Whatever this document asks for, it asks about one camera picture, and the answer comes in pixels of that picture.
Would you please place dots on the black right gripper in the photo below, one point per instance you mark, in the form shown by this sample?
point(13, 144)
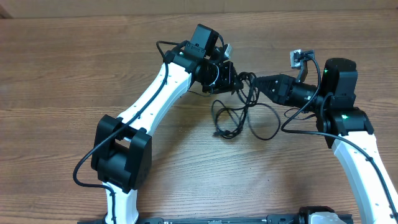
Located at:
point(281, 89)

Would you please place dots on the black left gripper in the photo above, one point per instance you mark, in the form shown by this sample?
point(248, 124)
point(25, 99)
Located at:
point(226, 83)

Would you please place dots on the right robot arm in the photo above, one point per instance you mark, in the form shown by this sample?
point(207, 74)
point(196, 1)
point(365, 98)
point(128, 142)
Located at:
point(347, 130)

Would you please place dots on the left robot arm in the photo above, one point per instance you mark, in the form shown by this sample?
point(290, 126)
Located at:
point(122, 153)

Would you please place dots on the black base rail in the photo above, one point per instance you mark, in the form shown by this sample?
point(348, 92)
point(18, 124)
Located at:
point(309, 214)

